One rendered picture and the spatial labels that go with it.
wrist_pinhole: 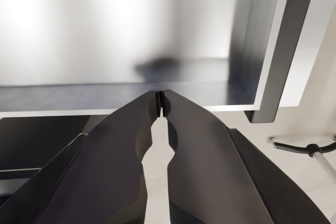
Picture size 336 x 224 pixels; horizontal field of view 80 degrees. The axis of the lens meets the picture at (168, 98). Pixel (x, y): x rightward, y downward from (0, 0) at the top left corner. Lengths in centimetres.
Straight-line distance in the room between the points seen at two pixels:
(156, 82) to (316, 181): 201
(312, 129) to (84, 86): 157
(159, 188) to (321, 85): 135
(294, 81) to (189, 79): 8
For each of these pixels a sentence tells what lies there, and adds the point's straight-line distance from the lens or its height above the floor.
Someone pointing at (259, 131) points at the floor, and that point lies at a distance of 149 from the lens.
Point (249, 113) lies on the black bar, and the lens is 16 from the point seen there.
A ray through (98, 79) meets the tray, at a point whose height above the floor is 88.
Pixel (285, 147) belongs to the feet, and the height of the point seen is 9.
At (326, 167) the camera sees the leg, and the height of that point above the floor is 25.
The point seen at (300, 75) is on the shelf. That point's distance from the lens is 18.
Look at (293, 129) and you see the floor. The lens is 158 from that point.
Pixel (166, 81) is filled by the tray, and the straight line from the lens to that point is 15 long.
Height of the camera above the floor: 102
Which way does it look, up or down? 58 degrees down
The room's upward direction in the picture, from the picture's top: 180 degrees clockwise
